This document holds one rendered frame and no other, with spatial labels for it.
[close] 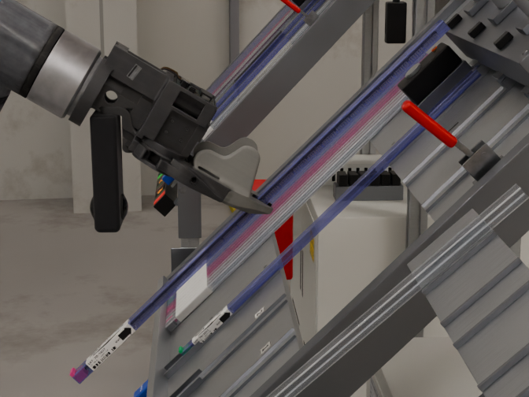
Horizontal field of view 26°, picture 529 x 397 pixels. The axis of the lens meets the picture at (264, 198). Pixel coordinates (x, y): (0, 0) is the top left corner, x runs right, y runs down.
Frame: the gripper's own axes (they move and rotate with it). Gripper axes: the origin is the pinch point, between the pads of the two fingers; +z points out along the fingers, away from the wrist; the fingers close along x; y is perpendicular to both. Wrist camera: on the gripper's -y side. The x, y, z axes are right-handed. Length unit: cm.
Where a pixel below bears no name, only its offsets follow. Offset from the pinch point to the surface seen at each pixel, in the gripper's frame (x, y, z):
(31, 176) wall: 414, -117, -25
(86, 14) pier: 387, -36, -38
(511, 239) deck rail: -10.0, 11.1, 19.9
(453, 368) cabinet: 47, -15, 46
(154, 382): 16.4, -26.9, 3.4
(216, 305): 30.4, -19.2, 7.6
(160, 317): 39.1, -27.0, 3.6
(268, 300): 15.6, -11.5, 9.5
